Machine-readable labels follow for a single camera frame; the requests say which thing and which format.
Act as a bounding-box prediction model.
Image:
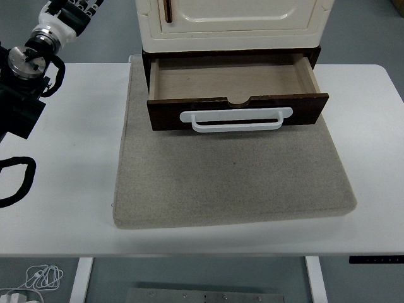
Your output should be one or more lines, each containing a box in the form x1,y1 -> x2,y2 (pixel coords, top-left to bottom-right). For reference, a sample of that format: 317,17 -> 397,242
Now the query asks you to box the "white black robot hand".
33,0 -> 105,45

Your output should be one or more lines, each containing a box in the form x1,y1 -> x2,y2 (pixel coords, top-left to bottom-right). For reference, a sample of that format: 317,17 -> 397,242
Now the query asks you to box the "dark brown wooden drawer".
146,52 -> 330,132

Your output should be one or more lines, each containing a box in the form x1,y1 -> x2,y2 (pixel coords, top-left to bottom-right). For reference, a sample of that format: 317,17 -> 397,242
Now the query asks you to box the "white drawer handle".
179,107 -> 294,134

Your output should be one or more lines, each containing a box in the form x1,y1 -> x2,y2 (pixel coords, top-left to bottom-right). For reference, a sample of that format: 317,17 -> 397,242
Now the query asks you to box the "cream plastic cabinet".
136,0 -> 335,54

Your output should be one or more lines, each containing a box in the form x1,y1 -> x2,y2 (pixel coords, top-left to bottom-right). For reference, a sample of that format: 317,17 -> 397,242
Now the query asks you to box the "grey fabric mat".
112,55 -> 358,230

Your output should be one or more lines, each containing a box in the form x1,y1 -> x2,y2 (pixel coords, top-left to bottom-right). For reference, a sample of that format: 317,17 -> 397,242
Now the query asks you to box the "white table leg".
68,257 -> 95,303
304,256 -> 329,303

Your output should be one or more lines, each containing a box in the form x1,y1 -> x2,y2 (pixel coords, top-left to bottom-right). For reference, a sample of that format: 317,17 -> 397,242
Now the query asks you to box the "white power adapter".
0,292 -> 30,303

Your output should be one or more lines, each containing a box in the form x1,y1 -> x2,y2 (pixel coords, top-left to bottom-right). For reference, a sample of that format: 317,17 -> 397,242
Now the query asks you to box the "grey metal plate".
126,286 -> 287,303

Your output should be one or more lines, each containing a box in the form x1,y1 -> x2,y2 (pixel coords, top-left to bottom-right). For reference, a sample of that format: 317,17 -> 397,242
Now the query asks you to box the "black table control panel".
348,256 -> 404,264

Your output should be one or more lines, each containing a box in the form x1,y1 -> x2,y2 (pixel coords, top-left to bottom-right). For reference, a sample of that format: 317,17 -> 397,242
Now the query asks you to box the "brown cabinet door handle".
163,0 -> 174,23

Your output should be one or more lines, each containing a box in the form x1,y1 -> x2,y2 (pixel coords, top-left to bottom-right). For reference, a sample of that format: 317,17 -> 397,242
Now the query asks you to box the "white coiled cable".
0,264 -> 64,299

